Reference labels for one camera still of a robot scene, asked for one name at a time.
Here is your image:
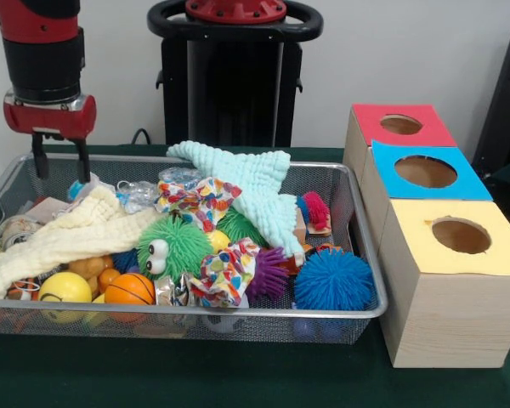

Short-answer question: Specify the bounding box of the blue spiky ball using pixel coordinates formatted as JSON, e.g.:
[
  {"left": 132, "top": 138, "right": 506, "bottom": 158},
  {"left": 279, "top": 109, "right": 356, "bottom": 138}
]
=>
[{"left": 293, "top": 247, "right": 376, "bottom": 312}]

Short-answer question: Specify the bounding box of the orange toy basketball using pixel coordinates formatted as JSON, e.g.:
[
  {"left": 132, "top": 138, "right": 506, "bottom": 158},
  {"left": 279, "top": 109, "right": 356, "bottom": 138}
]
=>
[{"left": 104, "top": 272, "right": 156, "bottom": 322}]

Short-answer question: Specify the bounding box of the small dark green spiky ball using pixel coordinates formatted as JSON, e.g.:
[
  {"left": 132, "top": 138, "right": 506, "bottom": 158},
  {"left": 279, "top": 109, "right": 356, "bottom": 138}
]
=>
[{"left": 217, "top": 208, "right": 269, "bottom": 249}]

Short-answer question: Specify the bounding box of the pale yellow cloth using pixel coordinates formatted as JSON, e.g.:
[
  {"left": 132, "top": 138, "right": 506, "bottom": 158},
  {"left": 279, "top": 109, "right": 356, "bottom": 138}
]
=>
[{"left": 0, "top": 187, "right": 167, "bottom": 300}]

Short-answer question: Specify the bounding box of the yellow smiley ball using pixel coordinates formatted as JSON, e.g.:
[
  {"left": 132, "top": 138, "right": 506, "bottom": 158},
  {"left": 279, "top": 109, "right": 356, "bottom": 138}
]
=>
[{"left": 39, "top": 271, "right": 94, "bottom": 324}]

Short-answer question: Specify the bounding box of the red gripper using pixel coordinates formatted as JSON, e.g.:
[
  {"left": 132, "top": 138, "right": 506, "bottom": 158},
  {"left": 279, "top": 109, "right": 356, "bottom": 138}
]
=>
[{"left": 3, "top": 100, "right": 97, "bottom": 184}]

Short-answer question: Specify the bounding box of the red spiky toy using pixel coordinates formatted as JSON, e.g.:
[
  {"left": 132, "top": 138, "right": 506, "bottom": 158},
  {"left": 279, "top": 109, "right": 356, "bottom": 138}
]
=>
[{"left": 302, "top": 191, "right": 331, "bottom": 232}]

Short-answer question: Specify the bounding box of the small yellow ball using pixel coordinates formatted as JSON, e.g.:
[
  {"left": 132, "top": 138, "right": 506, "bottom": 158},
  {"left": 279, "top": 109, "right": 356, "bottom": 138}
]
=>
[{"left": 206, "top": 229, "right": 232, "bottom": 254}]

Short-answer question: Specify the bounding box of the small orange toy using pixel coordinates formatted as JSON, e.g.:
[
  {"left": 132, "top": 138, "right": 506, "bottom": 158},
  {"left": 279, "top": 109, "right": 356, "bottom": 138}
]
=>
[{"left": 304, "top": 244, "right": 343, "bottom": 256}]

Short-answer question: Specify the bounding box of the colourful patterned cloth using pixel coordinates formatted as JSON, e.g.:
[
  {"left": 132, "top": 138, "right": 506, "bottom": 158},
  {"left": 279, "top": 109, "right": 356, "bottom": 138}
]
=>
[{"left": 156, "top": 177, "right": 263, "bottom": 308}]

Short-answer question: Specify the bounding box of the crushed clear water bottle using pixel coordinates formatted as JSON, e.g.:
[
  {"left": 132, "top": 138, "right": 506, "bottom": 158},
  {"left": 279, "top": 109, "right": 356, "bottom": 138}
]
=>
[{"left": 115, "top": 167, "right": 205, "bottom": 213}]

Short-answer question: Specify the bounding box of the purple spiky ball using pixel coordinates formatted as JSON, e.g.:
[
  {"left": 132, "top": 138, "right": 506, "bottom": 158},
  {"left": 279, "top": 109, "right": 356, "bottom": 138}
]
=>
[{"left": 246, "top": 246, "right": 290, "bottom": 300}]

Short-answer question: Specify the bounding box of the wooden box with three holes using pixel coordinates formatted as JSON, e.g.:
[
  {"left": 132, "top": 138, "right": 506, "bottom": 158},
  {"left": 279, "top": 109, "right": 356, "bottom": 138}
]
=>
[{"left": 343, "top": 104, "right": 510, "bottom": 369}]

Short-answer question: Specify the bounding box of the shallow clear mesh bin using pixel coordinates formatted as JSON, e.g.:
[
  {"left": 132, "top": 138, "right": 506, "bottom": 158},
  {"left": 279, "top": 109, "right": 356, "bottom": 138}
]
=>
[{"left": 0, "top": 153, "right": 388, "bottom": 343}]

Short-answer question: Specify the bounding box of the mint green cloth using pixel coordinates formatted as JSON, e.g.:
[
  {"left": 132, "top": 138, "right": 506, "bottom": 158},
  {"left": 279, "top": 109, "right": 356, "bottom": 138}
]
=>
[{"left": 167, "top": 140, "right": 307, "bottom": 266}]

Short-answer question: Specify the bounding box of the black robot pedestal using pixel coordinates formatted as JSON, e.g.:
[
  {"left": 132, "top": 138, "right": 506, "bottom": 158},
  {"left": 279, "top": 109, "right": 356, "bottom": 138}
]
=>
[{"left": 147, "top": 0, "right": 324, "bottom": 148}]

